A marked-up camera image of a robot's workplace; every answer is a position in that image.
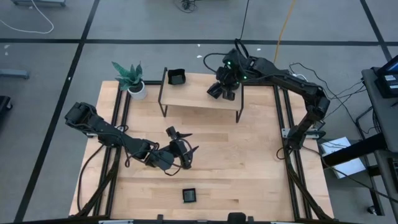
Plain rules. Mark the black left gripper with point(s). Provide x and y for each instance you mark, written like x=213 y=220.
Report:
x=180 y=149

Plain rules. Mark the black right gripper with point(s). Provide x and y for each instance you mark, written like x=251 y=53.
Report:
x=231 y=76

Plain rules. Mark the small black square plate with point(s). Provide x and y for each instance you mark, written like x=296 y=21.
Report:
x=214 y=91
x=189 y=195

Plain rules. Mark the black wavy square plate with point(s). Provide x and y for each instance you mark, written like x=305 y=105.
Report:
x=176 y=77

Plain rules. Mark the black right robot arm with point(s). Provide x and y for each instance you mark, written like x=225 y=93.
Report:
x=295 y=84

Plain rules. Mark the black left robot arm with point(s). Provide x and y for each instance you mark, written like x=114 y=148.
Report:
x=105 y=130

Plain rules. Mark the wooden shelf riser black legs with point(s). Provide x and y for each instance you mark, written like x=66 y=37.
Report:
x=199 y=93

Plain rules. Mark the green plant in white pot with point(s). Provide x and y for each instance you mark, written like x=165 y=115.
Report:
x=137 y=90

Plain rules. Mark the black table clamp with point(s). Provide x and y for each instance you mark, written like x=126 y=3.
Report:
x=250 y=218
x=160 y=217

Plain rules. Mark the black laptop computer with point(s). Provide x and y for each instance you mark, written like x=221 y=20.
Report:
x=388 y=84

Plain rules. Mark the grey side desk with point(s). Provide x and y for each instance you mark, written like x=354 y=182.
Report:
x=388 y=118

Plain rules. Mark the grey metal table foot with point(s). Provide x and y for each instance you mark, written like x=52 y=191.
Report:
x=14 y=73
x=38 y=2

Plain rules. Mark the black caster wheel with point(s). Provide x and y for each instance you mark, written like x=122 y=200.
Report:
x=372 y=210

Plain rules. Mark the black aluminium table frame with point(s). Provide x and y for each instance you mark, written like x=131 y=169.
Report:
x=110 y=186

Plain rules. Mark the black desk base frame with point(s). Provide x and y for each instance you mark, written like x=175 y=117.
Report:
x=351 y=151

